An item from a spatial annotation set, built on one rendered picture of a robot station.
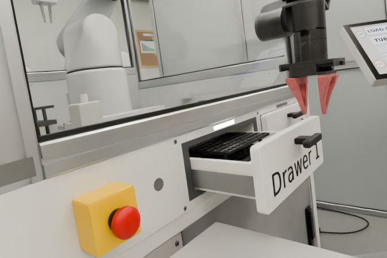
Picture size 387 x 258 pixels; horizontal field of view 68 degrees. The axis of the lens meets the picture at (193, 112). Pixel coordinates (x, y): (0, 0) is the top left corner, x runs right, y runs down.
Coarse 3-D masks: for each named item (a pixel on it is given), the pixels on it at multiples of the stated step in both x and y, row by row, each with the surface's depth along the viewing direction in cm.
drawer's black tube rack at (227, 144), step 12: (228, 132) 74; (240, 132) 72; (252, 132) 70; (204, 144) 65; (216, 144) 63; (228, 144) 61; (252, 144) 71; (192, 156) 67; (204, 156) 66; (216, 156) 64; (228, 156) 63; (240, 156) 61
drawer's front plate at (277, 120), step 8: (296, 104) 93; (272, 112) 80; (280, 112) 83; (288, 112) 87; (264, 120) 77; (272, 120) 79; (280, 120) 83; (288, 120) 87; (296, 120) 92; (264, 128) 77; (272, 128) 79; (280, 128) 83
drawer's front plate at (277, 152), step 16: (288, 128) 55; (304, 128) 58; (256, 144) 46; (272, 144) 47; (288, 144) 52; (320, 144) 65; (256, 160) 44; (272, 160) 47; (288, 160) 51; (304, 160) 57; (320, 160) 65; (256, 176) 45; (288, 176) 51; (304, 176) 57; (256, 192) 45; (272, 192) 46; (288, 192) 51; (272, 208) 46
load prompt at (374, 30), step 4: (384, 24) 122; (364, 28) 122; (368, 28) 122; (372, 28) 121; (376, 28) 121; (380, 28) 121; (384, 28) 121; (368, 32) 120; (372, 32) 120; (376, 32) 120; (380, 32) 120; (384, 32) 119
